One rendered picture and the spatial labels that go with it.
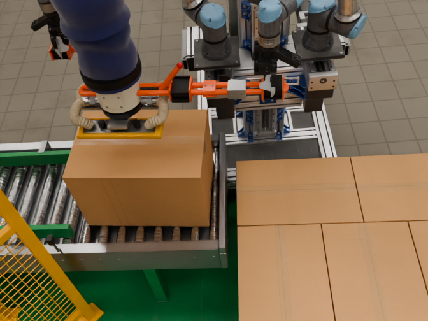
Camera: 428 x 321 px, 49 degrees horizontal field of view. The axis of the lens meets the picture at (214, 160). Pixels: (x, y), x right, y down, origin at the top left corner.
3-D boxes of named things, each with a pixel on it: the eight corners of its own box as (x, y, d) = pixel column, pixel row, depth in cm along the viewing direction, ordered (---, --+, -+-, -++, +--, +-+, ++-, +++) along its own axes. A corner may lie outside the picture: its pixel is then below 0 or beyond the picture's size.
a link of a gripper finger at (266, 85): (258, 96, 176) (258, 72, 172) (274, 96, 175) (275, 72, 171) (258, 99, 173) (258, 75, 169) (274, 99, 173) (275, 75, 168)
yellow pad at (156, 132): (77, 139, 187) (73, 131, 183) (83, 121, 193) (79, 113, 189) (161, 139, 184) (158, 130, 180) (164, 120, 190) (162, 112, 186)
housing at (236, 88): (227, 99, 180) (227, 91, 176) (228, 87, 184) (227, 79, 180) (246, 99, 179) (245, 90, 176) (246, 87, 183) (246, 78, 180)
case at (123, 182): (88, 225, 233) (61, 178, 201) (104, 162, 257) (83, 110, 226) (209, 227, 227) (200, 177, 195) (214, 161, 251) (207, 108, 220)
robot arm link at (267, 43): (279, 25, 161) (280, 40, 156) (279, 36, 165) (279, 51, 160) (258, 25, 162) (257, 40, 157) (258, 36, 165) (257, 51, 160)
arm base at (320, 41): (299, 34, 235) (300, 16, 227) (330, 31, 234) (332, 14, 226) (304, 53, 225) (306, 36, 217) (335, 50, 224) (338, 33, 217)
